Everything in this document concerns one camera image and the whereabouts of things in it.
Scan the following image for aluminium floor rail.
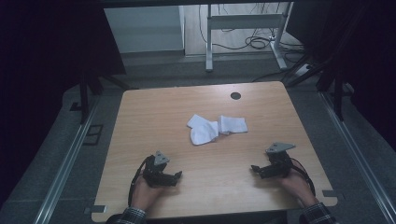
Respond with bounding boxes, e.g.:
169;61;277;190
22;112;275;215
318;91;396;224
32;95;101;224

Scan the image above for person's left hand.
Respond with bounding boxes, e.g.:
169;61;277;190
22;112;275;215
132;175;166;213

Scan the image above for grey metal table bracket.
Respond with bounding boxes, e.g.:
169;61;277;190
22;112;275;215
321;189;347;201
83;203;107;216

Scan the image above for person's dark clothing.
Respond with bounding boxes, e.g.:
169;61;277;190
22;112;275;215
105;211;289;224

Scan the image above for black floor cables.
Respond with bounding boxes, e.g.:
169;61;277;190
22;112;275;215
198;2;307;64

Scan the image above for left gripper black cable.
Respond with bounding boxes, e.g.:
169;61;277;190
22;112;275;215
127;155;154;208

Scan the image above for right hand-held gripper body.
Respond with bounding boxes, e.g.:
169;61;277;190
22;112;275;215
263;142;297;179

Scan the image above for black metal stand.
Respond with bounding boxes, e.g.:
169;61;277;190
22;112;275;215
78;70;139;126
284;52;357;123

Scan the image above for white metal desk frame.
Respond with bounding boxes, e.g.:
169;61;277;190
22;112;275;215
205;1;294;74

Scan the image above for person's right hand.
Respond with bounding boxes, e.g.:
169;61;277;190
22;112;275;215
275;168;319;208

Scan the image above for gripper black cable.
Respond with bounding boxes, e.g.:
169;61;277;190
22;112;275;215
290;157;317;198
127;155;154;208

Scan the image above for white sock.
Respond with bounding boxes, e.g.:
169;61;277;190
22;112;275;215
217;114;249;135
186;113;219;147

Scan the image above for white power strip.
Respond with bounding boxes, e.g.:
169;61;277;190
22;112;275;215
293;63;314;77

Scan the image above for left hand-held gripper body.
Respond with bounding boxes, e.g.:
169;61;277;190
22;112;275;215
142;150;176;189

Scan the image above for white panel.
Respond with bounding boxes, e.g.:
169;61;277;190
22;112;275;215
103;5;185;54

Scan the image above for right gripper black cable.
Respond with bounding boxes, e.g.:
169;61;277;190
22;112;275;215
290;157;317;198

